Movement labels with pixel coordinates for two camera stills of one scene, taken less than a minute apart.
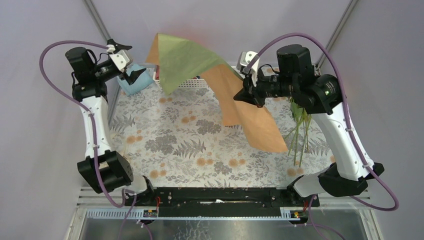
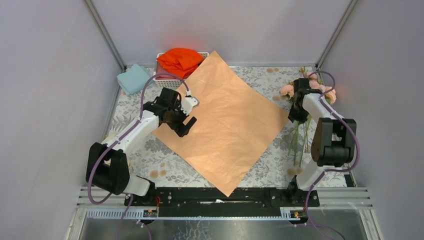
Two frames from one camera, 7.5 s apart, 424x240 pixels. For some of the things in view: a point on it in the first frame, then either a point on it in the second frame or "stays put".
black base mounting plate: [222, 202] stays put
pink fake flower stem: [305, 124] → [314, 81]
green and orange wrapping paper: [180, 61] → [235, 122]
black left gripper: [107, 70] → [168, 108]
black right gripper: [253, 91] → [296, 110]
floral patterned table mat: [181, 139] stays put
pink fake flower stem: [296, 112] → [315, 83]
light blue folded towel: [143, 81] stays put
